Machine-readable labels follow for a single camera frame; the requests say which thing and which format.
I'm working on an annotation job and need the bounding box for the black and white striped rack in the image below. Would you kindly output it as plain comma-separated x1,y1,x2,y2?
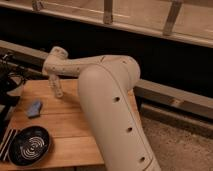
0,129,19,162

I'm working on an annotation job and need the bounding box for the metal bracket centre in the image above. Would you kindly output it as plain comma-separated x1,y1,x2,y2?
103,0,113,24

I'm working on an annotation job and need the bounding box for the metal bracket left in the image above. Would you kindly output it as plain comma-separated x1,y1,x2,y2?
32,0,43,11

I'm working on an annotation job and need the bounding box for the metal bracket right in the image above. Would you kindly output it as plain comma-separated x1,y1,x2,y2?
163,0,183,36

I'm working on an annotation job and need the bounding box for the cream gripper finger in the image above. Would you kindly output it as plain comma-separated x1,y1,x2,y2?
49,75,63,98

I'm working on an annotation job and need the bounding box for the black cables and equipment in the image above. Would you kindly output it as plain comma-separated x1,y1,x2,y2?
0,50,28,134

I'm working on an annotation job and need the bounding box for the black round pan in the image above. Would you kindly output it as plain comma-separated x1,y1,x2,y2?
8,126,51,167

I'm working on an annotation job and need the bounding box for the blue folded cloth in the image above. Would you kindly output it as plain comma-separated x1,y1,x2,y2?
26,100,43,118

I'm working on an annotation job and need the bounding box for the metal bracket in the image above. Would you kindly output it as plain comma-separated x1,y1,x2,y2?
32,0,43,11
163,0,183,36
103,0,113,24

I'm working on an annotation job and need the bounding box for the wooden cutting board table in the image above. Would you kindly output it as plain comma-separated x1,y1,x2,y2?
0,79,103,171

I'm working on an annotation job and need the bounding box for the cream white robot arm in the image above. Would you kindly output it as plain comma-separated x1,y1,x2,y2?
43,46,161,171

